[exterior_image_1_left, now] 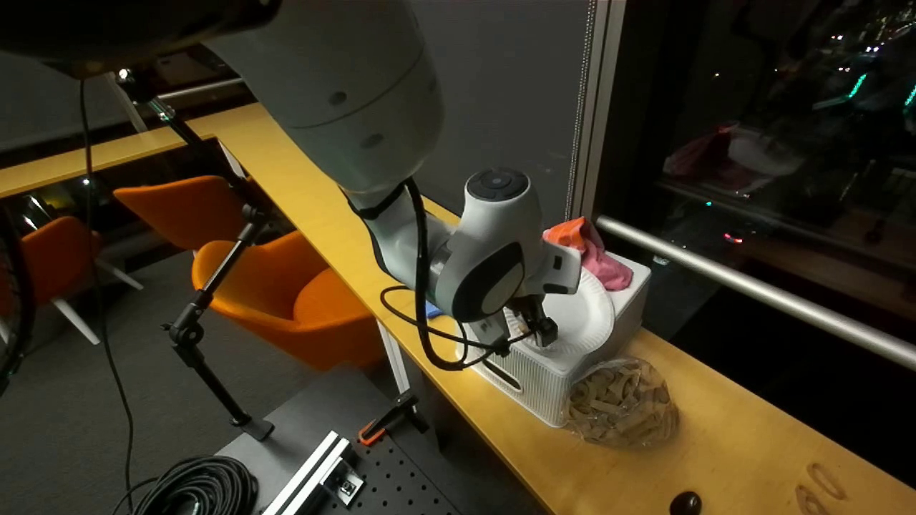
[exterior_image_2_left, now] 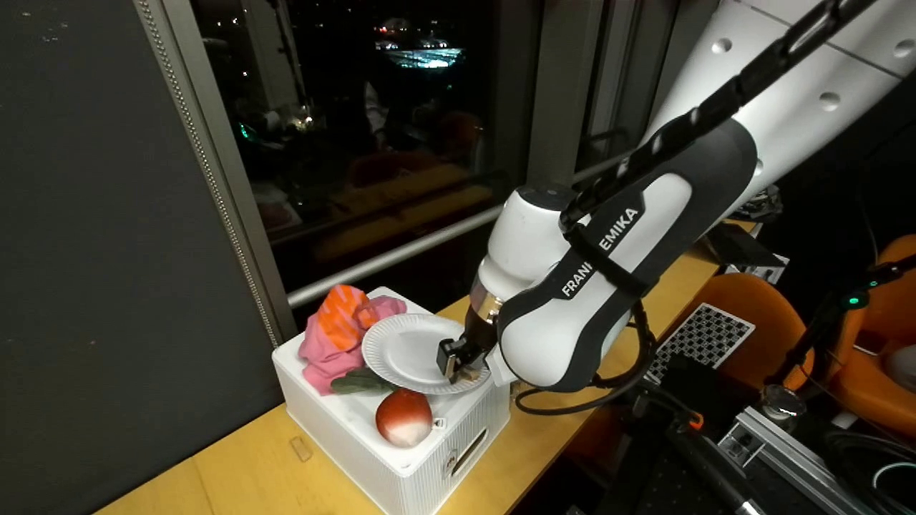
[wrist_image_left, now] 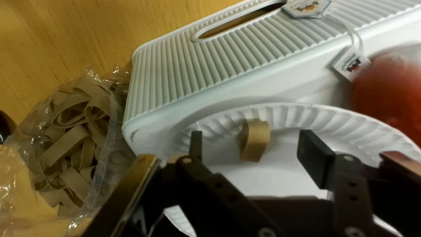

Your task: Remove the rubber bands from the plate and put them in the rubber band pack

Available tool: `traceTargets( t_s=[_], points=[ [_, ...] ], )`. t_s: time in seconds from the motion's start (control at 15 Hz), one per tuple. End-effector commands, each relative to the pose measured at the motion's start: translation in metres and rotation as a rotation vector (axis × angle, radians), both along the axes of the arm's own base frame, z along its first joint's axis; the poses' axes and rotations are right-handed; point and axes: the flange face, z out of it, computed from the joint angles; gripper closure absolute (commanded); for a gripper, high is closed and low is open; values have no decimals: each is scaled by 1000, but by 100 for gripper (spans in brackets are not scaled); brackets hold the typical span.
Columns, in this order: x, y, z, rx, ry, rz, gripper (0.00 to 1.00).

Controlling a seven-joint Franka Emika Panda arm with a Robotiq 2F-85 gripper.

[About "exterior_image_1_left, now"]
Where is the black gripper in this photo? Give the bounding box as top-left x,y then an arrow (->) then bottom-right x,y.
500,293 -> 562,349

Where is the white paper plate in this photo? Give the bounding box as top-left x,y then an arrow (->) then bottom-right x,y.
532,266 -> 622,370

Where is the tan rubber band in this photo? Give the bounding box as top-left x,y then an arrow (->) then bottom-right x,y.
794,483 -> 831,515
809,458 -> 854,502

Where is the pink cloth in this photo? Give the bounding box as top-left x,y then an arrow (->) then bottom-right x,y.
579,237 -> 639,296

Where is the orange cloth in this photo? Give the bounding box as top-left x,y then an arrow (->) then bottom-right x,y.
540,214 -> 602,263

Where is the brown crumpled object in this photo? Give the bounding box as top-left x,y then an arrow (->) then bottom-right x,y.
562,356 -> 685,452

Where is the grey metal bar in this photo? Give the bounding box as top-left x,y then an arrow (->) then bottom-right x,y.
371,319 -> 417,397

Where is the orange black clamp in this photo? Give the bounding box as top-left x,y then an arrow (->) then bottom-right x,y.
354,393 -> 429,452

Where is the black perforated breadboard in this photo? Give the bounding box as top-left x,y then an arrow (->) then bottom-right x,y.
215,370 -> 497,515

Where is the small dark marker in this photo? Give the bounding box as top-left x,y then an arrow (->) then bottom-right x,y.
668,489 -> 703,515

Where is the grey metal handrail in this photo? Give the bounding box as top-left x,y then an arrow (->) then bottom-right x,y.
593,214 -> 916,372

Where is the orange shell chair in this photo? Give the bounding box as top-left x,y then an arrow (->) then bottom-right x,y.
187,229 -> 386,379
111,173 -> 254,256
0,211 -> 145,349

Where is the white box with slot handle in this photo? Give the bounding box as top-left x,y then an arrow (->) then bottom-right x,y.
467,252 -> 658,430

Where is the light grey wrist camera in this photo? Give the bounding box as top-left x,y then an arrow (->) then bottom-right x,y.
540,240 -> 586,299

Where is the grey window frame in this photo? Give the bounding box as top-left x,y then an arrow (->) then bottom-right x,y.
566,0 -> 632,226

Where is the grey metal corner bracket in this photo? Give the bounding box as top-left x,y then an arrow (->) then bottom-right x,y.
327,465 -> 369,509

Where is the aluminium extrusion rail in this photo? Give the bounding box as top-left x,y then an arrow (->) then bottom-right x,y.
260,430 -> 357,515

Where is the black camera stand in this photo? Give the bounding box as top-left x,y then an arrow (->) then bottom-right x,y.
111,67 -> 280,445

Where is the coiled black cable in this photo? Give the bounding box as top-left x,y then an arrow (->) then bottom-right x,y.
111,456 -> 264,515

